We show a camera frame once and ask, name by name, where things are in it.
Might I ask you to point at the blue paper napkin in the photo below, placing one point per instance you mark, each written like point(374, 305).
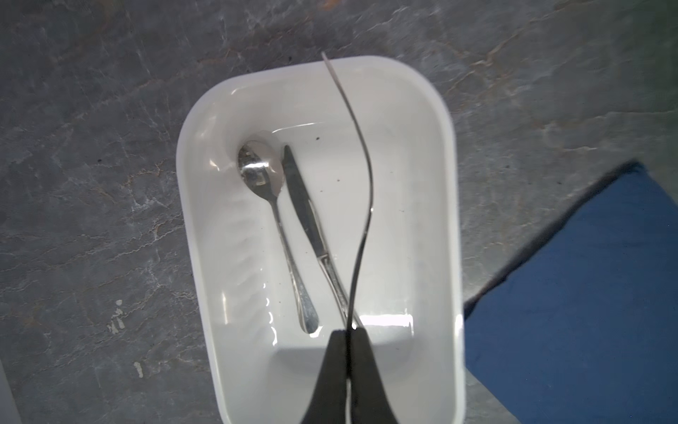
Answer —
point(584, 328)

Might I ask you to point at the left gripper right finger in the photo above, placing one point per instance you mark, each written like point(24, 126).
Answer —
point(369, 401)

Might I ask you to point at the white rectangular dish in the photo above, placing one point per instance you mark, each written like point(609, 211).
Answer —
point(317, 195)

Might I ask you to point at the silver knife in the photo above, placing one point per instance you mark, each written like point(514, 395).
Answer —
point(311, 224)

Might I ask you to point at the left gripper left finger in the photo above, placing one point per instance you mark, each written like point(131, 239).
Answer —
point(328, 402)

